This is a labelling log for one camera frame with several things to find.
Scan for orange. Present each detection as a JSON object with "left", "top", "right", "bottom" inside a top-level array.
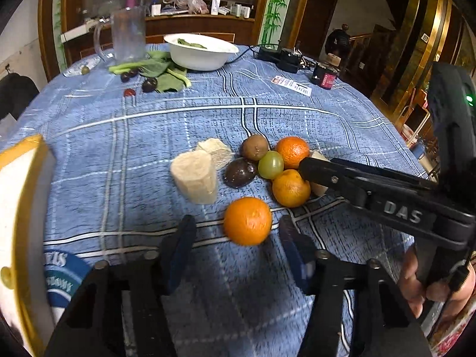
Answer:
[
  {"left": 272, "top": 169, "right": 311, "bottom": 208},
  {"left": 223, "top": 197, "right": 273, "bottom": 247},
  {"left": 274, "top": 136, "right": 310, "bottom": 169}
]

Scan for white paper card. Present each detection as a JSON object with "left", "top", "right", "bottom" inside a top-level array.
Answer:
[{"left": 271, "top": 76, "right": 311, "bottom": 97}]

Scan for wooden counter cabinet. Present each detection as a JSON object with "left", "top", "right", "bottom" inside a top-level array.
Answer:
[{"left": 65, "top": 15, "right": 259, "bottom": 64}]

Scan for blue plaid tablecloth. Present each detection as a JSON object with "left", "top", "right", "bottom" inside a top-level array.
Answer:
[{"left": 1, "top": 54, "right": 425, "bottom": 356}]

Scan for green leafy vegetable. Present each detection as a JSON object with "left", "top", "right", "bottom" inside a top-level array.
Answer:
[{"left": 108, "top": 51, "right": 192, "bottom": 93}]

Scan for black power adapter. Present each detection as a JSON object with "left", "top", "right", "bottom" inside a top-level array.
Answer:
[{"left": 256, "top": 47, "right": 302, "bottom": 73}]

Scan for clear glass pitcher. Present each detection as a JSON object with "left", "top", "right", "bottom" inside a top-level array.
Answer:
[{"left": 94, "top": 6, "right": 146, "bottom": 64}]

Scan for small red fruit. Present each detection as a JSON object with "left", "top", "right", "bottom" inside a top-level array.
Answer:
[{"left": 123, "top": 88, "right": 136, "bottom": 98}]

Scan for back sugarcane piece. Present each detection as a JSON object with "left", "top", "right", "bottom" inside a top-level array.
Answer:
[{"left": 196, "top": 138, "right": 234, "bottom": 171}]

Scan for white yellow tray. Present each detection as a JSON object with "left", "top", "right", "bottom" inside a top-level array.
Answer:
[{"left": 1, "top": 134, "right": 56, "bottom": 356}]

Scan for brown kiwi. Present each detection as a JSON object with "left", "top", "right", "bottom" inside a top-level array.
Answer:
[{"left": 240, "top": 134, "right": 270, "bottom": 161}]

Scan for plastic bag on counter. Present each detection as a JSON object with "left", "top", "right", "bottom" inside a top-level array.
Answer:
[{"left": 162, "top": 0, "right": 209, "bottom": 15}]

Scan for white enamel bowl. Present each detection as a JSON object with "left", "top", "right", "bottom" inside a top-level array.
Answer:
[{"left": 164, "top": 33, "right": 239, "bottom": 72}]

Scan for black red canister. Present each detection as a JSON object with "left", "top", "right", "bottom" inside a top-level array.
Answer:
[{"left": 310, "top": 62, "right": 340, "bottom": 90}]

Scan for dark grapes by vegetable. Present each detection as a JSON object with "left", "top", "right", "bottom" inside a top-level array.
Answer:
[{"left": 120, "top": 68, "right": 157, "bottom": 93}]

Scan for large sugarcane piece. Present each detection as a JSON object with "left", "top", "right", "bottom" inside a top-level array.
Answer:
[{"left": 170, "top": 150, "right": 218, "bottom": 205}]

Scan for small sugarcane piece left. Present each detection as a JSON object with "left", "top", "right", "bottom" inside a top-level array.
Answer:
[{"left": 310, "top": 150, "right": 329, "bottom": 197}]

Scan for person right hand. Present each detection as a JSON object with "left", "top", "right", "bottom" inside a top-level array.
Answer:
[{"left": 398, "top": 245, "right": 475, "bottom": 322}]

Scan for black chair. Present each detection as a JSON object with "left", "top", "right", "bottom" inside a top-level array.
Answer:
[{"left": 0, "top": 73, "right": 39, "bottom": 119}]

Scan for dark purple plum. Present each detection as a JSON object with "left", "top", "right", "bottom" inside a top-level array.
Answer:
[{"left": 223, "top": 157, "right": 257, "bottom": 189}]

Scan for green grape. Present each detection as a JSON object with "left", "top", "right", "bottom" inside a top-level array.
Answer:
[
  {"left": 258, "top": 151, "right": 284, "bottom": 180},
  {"left": 1, "top": 266, "right": 15, "bottom": 290}
]

